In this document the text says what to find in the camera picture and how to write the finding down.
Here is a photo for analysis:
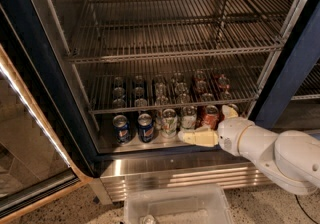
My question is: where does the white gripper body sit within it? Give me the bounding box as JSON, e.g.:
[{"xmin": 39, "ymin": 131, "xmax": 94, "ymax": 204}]
[{"xmin": 217, "ymin": 118, "xmax": 240, "ymax": 155}]

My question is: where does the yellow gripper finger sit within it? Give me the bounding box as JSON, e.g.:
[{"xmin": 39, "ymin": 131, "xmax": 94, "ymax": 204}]
[
  {"xmin": 222, "ymin": 105, "xmax": 239, "ymax": 119},
  {"xmin": 178, "ymin": 127, "xmax": 218, "ymax": 147}
]

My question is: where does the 7up can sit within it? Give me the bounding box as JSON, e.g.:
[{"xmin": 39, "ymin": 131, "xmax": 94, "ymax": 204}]
[
  {"xmin": 180, "ymin": 106, "xmax": 197, "ymax": 130},
  {"xmin": 161, "ymin": 109, "xmax": 177, "ymax": 138}
]

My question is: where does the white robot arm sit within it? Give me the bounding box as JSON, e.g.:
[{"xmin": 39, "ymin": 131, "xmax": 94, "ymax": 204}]
[{"xmin": 178, "ymin": 105, "xmax": 320, "ymax": 195}]

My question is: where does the front right orange soda can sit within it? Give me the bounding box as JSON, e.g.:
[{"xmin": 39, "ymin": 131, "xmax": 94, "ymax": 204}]
[{"xmin": 227, "ymin": 103, "xmax": 239, "ymax": 115}]

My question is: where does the orange soda can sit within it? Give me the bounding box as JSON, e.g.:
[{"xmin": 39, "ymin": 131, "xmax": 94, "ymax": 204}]
[
  {"xmin": 227, "ymin": 103, "xmax": 239, "ymax": 115},
  {"xmin": 200, "ymin": 105, "xmax": 220, "ymax": 130}
]

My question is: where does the front left orange soda can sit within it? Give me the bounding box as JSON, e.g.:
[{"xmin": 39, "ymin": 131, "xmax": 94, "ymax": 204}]
[{"xmin": 200, "ymin": 105, "xmax": 220, "ymax": 130}]

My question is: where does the front right Pepsi can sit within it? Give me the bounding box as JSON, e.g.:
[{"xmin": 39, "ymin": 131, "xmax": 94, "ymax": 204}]
[{"xmin": 138, "ymin": 113, "xmax": 154, "ymax": 143}]

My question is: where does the pepsi can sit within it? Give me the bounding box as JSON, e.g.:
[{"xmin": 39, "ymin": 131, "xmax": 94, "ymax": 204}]
[
  {"xmin": 138, "ymin": 113, "xmax": 154, "ymax": 143},
  {"xmin": 113, "ymin": 115, "xmax": 131, "ymax": 144}
]

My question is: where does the front left Pepsi can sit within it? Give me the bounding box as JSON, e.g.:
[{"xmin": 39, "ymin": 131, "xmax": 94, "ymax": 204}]
[{"xmin": 113, "ymin": 115, "xmax": 131, "ymax": 144}]

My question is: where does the steel fridge base grille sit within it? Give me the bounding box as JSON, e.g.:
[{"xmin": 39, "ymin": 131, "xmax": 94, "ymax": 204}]
[{"xmin": 90, "ymin": 147, "xmax": 270, "ymax": 205}]

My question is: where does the glass fridge door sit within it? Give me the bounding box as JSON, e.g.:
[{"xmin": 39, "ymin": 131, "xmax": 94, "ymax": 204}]
[{"xmin": 0, "ymin": 10, "xmax": 91, "ymax": 224}]

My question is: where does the clear plastic bin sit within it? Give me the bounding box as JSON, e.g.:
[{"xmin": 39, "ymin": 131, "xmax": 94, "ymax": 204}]
[{"xmin": 124, "ymin": 184, "xmax": 234, "ymax": 224}]

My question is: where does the blue fridge centre post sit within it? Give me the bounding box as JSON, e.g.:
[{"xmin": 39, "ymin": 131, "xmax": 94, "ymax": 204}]
[{"xmin": 249, "ymin": 0, "xmax": 320, "ymax": 128}]

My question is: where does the black floor cable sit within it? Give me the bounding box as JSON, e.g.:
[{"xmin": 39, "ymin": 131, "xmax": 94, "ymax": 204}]
[{"xmin": 295, "ymin": 194, "xmax": 320, "ymax": 224}]

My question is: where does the lower wire fridge shelf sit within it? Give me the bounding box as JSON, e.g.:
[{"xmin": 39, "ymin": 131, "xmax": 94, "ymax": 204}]
[{"xmin": 90, "ymin": 53, "xmax": 267, "ymax": 115}]

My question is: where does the wire fridge shelf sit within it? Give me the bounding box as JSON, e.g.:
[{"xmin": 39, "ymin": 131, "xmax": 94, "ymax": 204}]
[
  {"xmin": 68, "ymin": 0, "xmax": 294, "ymax": 64},
  {"xmin": 90, "ymin": 53, "xmax": 267, "ymax": 115}
]

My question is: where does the upper wire fridge shelf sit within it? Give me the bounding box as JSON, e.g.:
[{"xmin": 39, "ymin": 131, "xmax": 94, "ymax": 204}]
[{"xmin": 68, "ymin": 0, "xmax": 294, "ymax": 64}]

